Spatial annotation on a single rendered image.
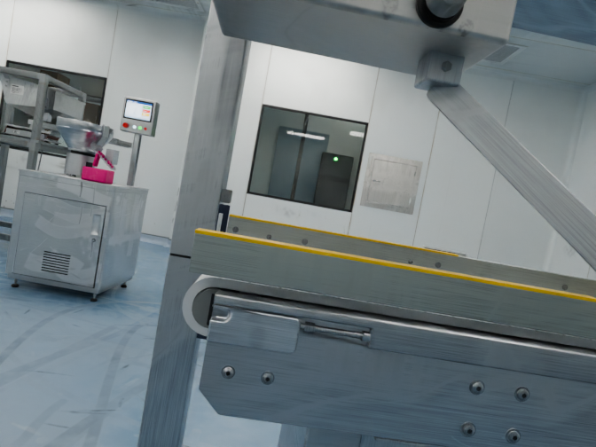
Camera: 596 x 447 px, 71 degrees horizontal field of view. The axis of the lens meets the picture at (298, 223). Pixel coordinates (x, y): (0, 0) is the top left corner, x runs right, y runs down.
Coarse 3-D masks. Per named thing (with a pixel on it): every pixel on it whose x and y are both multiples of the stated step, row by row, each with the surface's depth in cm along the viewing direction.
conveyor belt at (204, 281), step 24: (192, 288) 34; (240, 288) 35; (264, 288) 35; (288, 288) 35; (384, 312) 36; (408, 312) 36; (432, 312) 36; (528, 336) 37; (552, 336) 37; (576, 336) 37
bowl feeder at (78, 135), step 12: (60, 120) 278; (72, 120) 276; (60, 132) 283; (72, 132) 278; (84, 132) 279; (96, 132) 282; (72, 144) 284; (84, 144) 284; (72, 156) 286; (84, 156) 288; (96, 156) 283; (108, 156) 286; (72, 168) 286
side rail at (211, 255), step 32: (192, 256) 33; (224, 256) 33; (256, 256) 33; (288, 256) 33; (320, 256) 33; (320, 288) 33; (352, 288) 34; (384, 288) 34; (416, 288) 34; (448, 288) 34; (480, 288) 34; (512, 288) 34; (512, 320) 35; (544, 320) 35; (576, 320) 35
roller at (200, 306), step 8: (208, 288) 35; (216, 288) 35; (224, 288) 35; (200, 296) 34; (208, 296) 34; (192, 304) 34; (200, 304) 34; (208, 304) 34; (192, 312) 34; (200, 312) 34; (208, 312) 34; (200, 320) 34; (208, 320) 34
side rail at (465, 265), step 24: (288, 240) 60; (312, 240) 60; (336, 240) 61; (360, 240) 61; (432, 264) 62; (456, 264) 62; (480, 264) 62; (504, 264) 63; (552, 288) 63; (576, 288) 64
